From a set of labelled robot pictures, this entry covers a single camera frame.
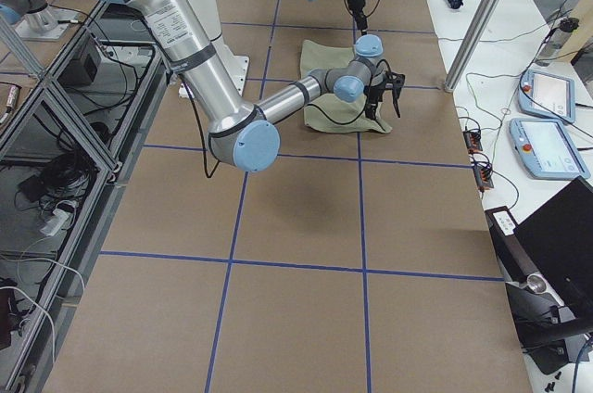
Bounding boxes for green long sleeve shirt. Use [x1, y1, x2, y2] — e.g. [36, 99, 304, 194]
[300, 39, 392, 134]

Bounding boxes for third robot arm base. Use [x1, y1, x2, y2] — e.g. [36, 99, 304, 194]
[1, 0, 78, 41]

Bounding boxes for blue teach pendant far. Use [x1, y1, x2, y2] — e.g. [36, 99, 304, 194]
[518, 69, 575, 124]

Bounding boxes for blue teach pendant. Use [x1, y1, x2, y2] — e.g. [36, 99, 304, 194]
[518, 69, 575, 124]
[509, 118, 591, 181]

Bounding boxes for blue teach pendant near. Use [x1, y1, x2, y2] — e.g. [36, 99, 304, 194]
[509, 118, 591, 181]

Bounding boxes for grey water bottle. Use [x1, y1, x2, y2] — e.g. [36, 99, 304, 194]
[535, 17, 580, 67]

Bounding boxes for black monitor with stand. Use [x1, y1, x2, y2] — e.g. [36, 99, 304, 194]
[486, 177, 592, 374]

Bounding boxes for white power strip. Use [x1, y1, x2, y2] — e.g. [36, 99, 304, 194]
[40, 208, 72, 236]

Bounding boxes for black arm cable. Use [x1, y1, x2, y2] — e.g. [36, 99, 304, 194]
[305, 58, 395, 126]

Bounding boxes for aluminium frame post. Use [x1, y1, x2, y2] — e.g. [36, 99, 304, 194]
[444, 0, 499, 93]

